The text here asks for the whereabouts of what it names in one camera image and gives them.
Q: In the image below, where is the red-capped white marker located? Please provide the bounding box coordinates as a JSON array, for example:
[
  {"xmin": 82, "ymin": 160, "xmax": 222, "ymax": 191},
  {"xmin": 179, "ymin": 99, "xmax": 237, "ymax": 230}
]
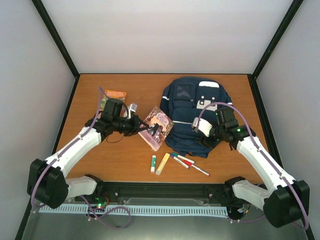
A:
[{"xmin": 181, "ymin": 159, "xmax": 195, "ymax": 167}]

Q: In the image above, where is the yellow highlighter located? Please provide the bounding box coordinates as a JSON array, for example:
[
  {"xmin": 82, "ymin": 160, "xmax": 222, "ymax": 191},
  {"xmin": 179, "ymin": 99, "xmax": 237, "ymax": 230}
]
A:
[{"xmin": 155, "ymin": 153, "xmax": 170, "ymax": 176}]

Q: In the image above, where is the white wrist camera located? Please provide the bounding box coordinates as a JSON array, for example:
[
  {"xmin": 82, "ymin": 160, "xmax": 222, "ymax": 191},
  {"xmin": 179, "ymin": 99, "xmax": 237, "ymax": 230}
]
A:
[
  {"xmin": 192, "ymin": 117, "xmax": 213, "ymax": 137},
  {"xmin": 124, "ymin": 103, "xmax": 138, "ymax": 119}
]

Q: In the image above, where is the red-capped white pen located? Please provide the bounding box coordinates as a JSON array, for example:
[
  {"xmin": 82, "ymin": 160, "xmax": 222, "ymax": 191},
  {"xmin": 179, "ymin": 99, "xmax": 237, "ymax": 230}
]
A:
[{"xmin": 190, "ymin": 164, "xmax": 211, "ymax": 177}]

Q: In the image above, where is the green-capped white marker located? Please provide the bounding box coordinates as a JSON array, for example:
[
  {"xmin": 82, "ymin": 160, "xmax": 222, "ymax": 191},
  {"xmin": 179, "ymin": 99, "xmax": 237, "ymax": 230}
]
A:
[{"xmin": 172, "ymin": 152, "xmax": 196, "ymax": 164}]

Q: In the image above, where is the orange treehouse paperback book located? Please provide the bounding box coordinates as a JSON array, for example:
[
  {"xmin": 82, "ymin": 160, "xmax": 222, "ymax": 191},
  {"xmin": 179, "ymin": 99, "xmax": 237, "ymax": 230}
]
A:
[{"xmin": 99, "ymin": 89, "xmax": 127, "ymax": 116}]

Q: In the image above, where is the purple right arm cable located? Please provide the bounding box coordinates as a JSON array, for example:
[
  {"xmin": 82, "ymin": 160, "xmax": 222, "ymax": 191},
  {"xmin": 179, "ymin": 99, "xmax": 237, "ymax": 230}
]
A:
[{"xmin": 194, "ymin": 101, "xmax": 310, "ymax": 230}]

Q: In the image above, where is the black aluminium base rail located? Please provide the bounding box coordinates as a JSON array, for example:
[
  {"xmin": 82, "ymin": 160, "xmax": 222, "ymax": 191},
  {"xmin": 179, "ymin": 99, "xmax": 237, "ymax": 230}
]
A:
[{"xmin": 84, "ymin": 182, "xmax": 232, "ymax": 204}]

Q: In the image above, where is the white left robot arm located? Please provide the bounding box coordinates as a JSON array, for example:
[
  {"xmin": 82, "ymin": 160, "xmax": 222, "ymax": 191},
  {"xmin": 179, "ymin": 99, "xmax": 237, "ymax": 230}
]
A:
[{"xmin": 27, "ymin": 98, "xmax": 149, "ymax": 209}]

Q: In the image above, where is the light blue slotted cable duct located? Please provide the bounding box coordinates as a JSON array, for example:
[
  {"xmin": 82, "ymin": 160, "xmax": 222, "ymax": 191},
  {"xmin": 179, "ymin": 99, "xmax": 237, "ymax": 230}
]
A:
[{"xmin": 39, "ymin": 203, "xmax": 228, "ymax": 218}]

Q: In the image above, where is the purple-capped white marker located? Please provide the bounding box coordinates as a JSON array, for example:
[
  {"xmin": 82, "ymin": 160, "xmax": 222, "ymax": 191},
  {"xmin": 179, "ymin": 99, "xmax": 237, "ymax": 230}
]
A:
[{"xmin": 169, "ymin": 153, "xmax": 190, "ymax": 169}]

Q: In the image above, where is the yellow picture-grid book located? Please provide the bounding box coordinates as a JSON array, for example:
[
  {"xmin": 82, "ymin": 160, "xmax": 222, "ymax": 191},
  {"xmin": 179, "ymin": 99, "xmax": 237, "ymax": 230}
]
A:
[{"xmin": 138, "ymin": 106, "xmax": 174, "ymax": 152}]

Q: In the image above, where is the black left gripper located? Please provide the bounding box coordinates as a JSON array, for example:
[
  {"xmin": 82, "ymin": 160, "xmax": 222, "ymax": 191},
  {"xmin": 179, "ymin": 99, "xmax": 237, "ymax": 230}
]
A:
[{"xmin": 113, "ymin": 114, "xmax": 150, "ymax": 137}]

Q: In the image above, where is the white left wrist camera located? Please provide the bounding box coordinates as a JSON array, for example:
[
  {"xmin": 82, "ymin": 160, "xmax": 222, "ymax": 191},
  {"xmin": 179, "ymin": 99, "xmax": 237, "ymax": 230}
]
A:
[{"xmin": 124, "ymin": 103, "xmax": 138, "ymax": 119}]

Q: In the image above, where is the white green glue stick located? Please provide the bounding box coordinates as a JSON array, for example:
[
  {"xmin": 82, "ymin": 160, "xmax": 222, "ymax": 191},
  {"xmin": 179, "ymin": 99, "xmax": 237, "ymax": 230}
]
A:
[{"xmin": 150, "ymin": 155, "xmax": 157, "ymax": 173}]

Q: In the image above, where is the navy blue backpack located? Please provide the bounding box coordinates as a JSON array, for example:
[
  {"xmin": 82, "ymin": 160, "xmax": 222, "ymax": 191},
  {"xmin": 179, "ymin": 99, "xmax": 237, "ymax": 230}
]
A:
[{"xmin": 160, "ymin": 76, "xmax": 233, "ymax": 158}]

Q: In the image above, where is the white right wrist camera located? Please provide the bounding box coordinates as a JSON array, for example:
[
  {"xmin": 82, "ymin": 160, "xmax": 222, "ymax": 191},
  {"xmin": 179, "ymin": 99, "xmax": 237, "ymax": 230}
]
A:
[{"xmin": 192, "ymin": 117, "xmax": 213, "ymax": 137}]

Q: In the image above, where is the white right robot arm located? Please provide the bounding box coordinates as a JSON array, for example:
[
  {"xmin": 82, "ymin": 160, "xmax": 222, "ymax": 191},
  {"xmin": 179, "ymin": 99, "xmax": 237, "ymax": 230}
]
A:
[{"xmin": 192, "ymin": 103, "xmax": 310, "ymax": 230}]

